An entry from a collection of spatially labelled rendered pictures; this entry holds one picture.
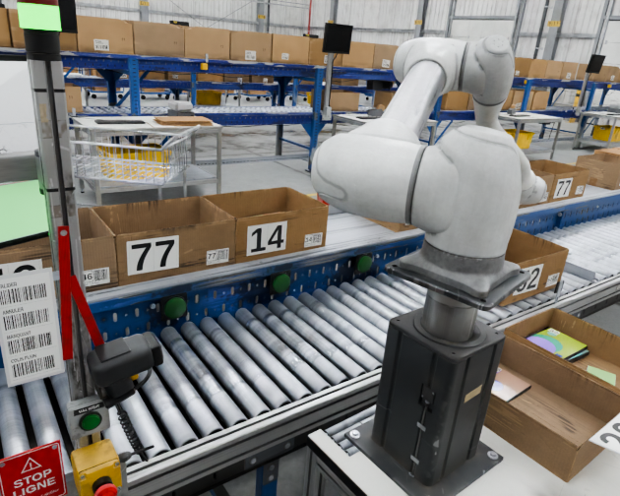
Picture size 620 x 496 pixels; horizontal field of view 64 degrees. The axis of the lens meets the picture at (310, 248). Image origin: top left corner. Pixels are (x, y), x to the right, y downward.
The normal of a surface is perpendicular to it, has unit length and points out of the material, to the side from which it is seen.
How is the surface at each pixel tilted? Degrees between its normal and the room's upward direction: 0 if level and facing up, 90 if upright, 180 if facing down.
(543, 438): 91
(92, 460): 0
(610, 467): 0
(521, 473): 0
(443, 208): 92
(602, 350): 88
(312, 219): 90
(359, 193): 98
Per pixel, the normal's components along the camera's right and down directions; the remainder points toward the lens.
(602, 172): -0.81, 0.17
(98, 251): 0.58, 0.35
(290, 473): 0.07, -0.93
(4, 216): 0.82, 0.21
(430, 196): -0.41, 0.26
